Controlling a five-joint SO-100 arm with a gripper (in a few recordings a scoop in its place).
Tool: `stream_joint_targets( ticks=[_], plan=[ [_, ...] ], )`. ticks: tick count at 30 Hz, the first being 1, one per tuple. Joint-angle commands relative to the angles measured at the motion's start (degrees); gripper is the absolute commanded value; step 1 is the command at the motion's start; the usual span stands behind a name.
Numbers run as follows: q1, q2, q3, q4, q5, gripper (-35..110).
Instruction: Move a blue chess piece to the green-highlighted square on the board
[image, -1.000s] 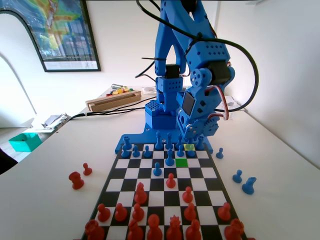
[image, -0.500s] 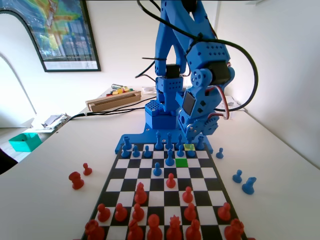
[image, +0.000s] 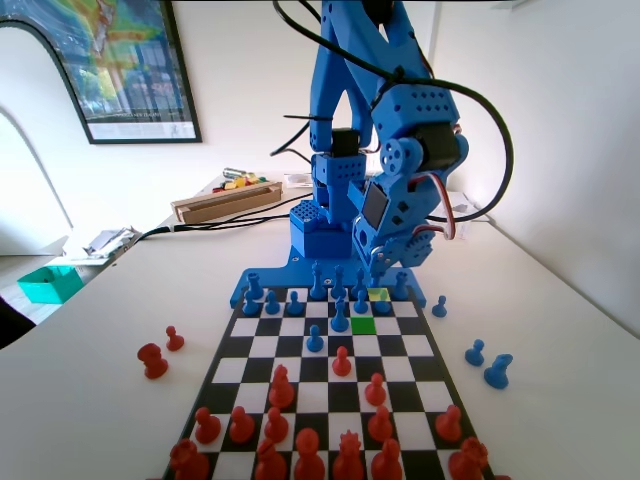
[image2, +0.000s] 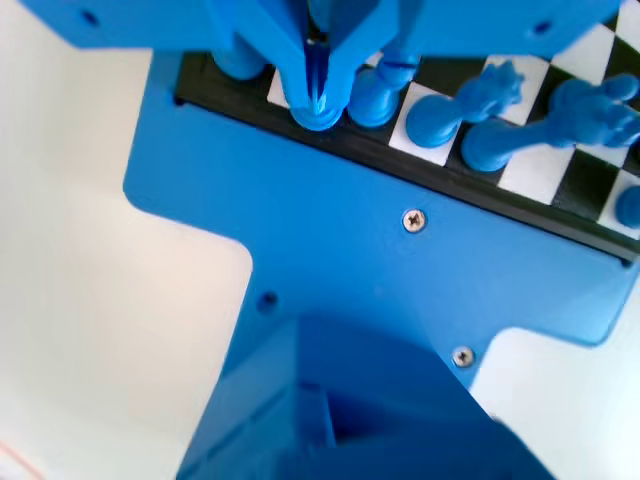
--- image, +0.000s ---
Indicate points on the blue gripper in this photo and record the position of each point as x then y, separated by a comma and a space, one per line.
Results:
395, 248

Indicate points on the blue rook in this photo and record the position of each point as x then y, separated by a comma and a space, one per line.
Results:
253, 286
400, 287

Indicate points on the blue bishop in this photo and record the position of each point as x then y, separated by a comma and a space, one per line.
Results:
340, 320
358, 282

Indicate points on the blue pawn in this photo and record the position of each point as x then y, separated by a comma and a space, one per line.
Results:
294, 306
314, 342
271, 305
439, 309
382, 306
361, 304
475, 356

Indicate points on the blue queen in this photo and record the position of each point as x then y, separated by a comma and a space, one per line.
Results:
338, 285

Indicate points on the blue king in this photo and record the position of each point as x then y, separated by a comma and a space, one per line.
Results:
316, 287

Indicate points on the black white chessboard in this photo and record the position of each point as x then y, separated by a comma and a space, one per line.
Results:
400, 345

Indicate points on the white paper stack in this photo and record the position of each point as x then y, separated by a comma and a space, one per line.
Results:
298, 180

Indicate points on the red pawn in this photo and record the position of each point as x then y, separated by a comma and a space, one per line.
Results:
206, 430
341, 366
448, 427
276, 429
174, 342
380, 427
375, 394
241, 429

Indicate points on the blue knight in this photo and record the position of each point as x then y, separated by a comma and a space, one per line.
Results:
497, 377

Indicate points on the long wooden box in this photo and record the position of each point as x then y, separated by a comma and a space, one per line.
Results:
225, 205

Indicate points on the colourful toy blocks pile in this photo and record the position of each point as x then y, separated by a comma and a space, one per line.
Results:
231, 185

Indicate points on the metal can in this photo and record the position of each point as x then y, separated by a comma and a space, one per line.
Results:
232, 173

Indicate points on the red bishop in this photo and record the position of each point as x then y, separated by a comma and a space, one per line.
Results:
270, 465
386, 465

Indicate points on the red queen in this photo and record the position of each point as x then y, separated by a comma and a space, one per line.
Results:
348, 462

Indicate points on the red rook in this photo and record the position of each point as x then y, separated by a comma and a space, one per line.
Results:
467, 462
189, 465

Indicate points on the red king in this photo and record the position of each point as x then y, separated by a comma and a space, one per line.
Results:
308, 460

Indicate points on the crumpled grey paper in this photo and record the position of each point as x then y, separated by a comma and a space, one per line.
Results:
107, 242

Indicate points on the black framed map poster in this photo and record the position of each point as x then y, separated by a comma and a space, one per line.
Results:
125, 60

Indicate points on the teal box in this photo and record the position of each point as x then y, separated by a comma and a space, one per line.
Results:
55, 287

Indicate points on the black seat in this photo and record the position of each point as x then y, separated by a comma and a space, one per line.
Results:
12, 325

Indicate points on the white curved object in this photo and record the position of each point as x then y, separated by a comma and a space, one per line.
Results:
30, 75

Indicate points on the blue arm base plate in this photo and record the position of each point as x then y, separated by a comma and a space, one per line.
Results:
270, 277

